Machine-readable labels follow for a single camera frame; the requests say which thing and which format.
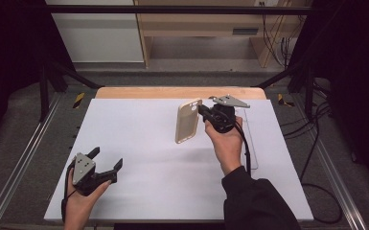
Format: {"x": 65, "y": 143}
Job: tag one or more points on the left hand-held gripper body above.
{"x": 83, "y": 169}

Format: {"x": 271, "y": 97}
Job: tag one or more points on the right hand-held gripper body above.
{"x": 225, "y": 118}

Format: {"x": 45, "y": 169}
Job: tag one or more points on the beige phone case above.
{"x": 187, "y": 123}

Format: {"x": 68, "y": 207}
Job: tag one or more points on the person's right hand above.
{"x": 228, "y": 147}

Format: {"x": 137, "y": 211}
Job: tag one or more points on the person's left hand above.
{"x": 78, "y": 211}

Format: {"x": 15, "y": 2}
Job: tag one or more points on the clear plastic packaging tray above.
{"x": 251, "y": 143}

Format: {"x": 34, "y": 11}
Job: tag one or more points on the white table board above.
{"x": 159, "y": 179}

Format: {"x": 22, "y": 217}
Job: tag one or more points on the right yellow clamp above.
{"x": 282, "y": 100}

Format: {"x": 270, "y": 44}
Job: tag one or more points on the light wooden desk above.
{"x": 204, "y": 24}

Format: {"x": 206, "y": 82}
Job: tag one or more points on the white cabinet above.
{"x": 99, "y": 35}

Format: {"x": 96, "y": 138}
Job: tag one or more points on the dark curtain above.
{"x": 354, "y": 80}
{"x": 9, "y": 64}

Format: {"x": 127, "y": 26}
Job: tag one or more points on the aluminium rail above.
{"x": 19, "y": 159}
{"x": 332, "y": 172}

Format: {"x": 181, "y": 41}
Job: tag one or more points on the black diagonal frame strut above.
{"x": 73, "y": 75}
{"x": 278, "y": 76}

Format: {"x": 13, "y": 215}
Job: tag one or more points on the black upright frame post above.
{"x": 309, "y": 96}
{"x": 43, "y": 96}

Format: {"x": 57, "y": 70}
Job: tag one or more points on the black horizontal frame bar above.
{"x": 172, "y": 9}

